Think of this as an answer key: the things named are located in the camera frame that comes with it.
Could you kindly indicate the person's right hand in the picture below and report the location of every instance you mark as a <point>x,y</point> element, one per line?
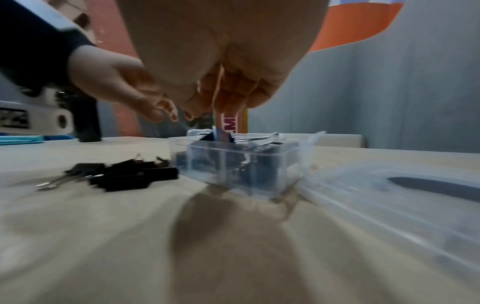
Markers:
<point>225,38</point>

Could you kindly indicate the person's left hand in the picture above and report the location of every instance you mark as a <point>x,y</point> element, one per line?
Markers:
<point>108,77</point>

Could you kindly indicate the single black binder clip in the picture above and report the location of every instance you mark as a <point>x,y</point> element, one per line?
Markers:
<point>221,135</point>

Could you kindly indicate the red-orange panel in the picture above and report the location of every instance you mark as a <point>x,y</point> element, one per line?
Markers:
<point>123,118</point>

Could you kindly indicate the black stand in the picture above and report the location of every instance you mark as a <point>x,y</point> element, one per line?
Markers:
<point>88,121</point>

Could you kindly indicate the red and yellow sign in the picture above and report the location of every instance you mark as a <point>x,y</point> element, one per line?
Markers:
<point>234,121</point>

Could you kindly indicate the pile of black binder clips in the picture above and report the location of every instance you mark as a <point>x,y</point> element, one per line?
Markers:
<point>258,169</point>
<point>123,176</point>

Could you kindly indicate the blue flat item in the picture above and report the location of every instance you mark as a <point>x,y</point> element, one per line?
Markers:
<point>18,139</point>

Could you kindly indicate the orange and white banner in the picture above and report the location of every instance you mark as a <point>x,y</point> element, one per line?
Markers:
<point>356,26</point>

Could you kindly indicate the clear plastic box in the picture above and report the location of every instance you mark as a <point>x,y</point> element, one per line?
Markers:
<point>210,178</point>

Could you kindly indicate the clear plastic lid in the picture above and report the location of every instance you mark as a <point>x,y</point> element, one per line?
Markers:
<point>393,204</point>

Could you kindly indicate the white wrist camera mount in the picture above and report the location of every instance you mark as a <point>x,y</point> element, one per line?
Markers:
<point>41,114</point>

